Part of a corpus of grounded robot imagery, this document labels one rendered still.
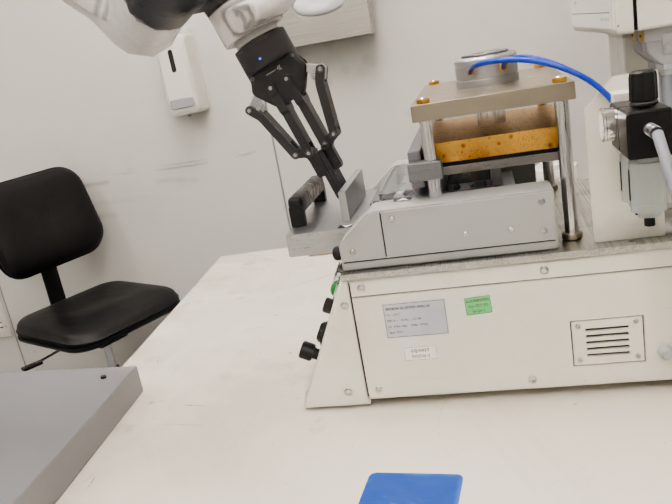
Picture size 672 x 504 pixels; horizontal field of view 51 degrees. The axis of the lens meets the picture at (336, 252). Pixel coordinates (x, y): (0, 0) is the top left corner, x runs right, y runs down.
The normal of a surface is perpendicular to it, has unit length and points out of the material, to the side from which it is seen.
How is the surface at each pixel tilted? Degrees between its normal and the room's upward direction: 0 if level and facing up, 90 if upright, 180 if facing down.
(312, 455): 0
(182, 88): 90
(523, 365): 90
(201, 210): 90
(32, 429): 4
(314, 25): 90
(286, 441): 0
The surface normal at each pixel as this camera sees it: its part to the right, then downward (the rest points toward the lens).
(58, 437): -0.11, -0.96
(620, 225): -0.18, 0.31
